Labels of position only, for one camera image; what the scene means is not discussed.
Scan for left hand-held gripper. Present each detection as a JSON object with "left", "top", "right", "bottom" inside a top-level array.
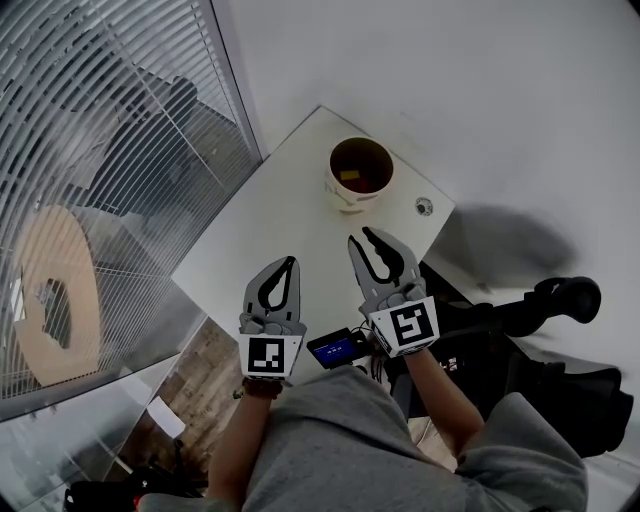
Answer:
[{"left": 238, "top": 256, "right": 307, "bottom": 382}]

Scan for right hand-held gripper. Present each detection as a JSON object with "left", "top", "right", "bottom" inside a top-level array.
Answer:
[{"left": 348, "top": 227, "right": 441, "bottom": 359}]

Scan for person's left forearm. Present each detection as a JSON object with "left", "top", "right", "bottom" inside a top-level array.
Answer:
[{"left": 206, "top": 397, "right": 279, "bottom": 512}]

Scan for person's right forearm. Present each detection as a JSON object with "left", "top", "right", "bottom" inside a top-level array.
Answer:
[{"left": 403, "top": 347, "right": 485, "bottom": 456}]

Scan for black small screen device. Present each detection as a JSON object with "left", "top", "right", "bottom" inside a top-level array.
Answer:
[{"left": 306, "top": 327, "right": 369, "bottom": 370}]

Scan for cream patterned paper bucket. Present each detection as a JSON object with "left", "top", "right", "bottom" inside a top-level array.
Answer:
[{"left": 324, "top": 137, "right": 395, "bottom": 217}]

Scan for white paper sheet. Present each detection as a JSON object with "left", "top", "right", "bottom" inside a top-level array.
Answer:
[{"left": 146, "top": 395, "right": 186, "bottom": 437}]

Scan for person's grey shirt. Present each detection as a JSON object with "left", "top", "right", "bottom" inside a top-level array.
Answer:
[{"left": 137, "top": 367, "right": 589, "bottom": 512}]

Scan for black office chair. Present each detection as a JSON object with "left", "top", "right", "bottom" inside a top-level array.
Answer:
[{"left": 384, "top": 276, "right": 631, "bottom": 459}]

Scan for white window blinds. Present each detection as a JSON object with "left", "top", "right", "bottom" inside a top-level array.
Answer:
[{"left": 0, "top": 0, "right": 264, "bottom": 406}]

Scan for brown bead bracelet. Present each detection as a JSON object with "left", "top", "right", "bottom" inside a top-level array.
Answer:
[{"left": 241, "top": 377, "right": 284, "bottom": 400}]

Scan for black cable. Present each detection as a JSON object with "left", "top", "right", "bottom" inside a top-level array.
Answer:
[{"left": 367, "top": 339, "right": 396, "bottom": 386}]

